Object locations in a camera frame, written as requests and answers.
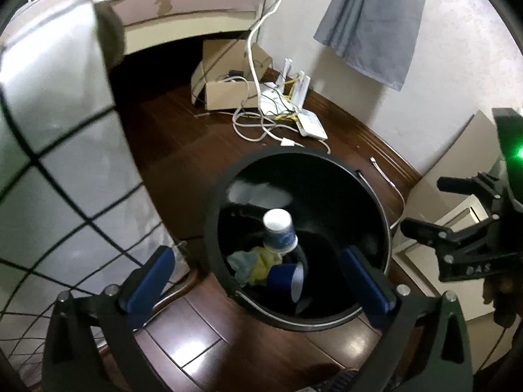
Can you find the white paper cup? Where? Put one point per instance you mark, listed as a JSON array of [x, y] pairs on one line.
[[278, 228]]

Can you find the white flat modem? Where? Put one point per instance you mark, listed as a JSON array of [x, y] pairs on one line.
[[312, 124]]

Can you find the bed with beige mattress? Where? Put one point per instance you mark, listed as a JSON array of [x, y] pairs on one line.
[[188, 24]]

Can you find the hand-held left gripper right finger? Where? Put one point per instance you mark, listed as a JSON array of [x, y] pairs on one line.
[[367, 286]]

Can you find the person's right hand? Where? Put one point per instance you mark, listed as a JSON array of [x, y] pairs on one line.
[[498, 298]]

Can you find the table with checked tablecloth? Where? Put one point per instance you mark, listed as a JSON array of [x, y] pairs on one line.
[[61, 130]]

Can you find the black round trash bin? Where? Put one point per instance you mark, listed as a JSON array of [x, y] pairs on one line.
[[327, 196]]

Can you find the grey hanging cloth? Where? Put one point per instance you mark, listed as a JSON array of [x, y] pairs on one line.
[[367, 20]]

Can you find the black power adapter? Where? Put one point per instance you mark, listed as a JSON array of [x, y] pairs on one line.
[[236, 74]]

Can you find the open cardboard box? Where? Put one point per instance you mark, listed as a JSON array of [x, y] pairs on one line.
[[224, 92]]

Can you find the white router with antennas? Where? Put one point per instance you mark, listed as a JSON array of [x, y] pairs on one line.
[[300, 90]]

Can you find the yellow crumpled paper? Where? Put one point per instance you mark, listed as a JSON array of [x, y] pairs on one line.
[[261, 265]]

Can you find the leaning cardboard sheet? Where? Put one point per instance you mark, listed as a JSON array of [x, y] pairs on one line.
[[461, 151]]

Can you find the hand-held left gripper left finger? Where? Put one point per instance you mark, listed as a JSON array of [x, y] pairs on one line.
[[151, 281]]

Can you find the blue paper cup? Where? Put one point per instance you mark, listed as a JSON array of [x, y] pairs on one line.
[[282, 275]]

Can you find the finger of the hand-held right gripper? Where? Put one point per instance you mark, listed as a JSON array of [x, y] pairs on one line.
[[425, 232], [461, 183]]

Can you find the grey crumpled tissue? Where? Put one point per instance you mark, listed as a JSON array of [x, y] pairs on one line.
[[241, 263]]

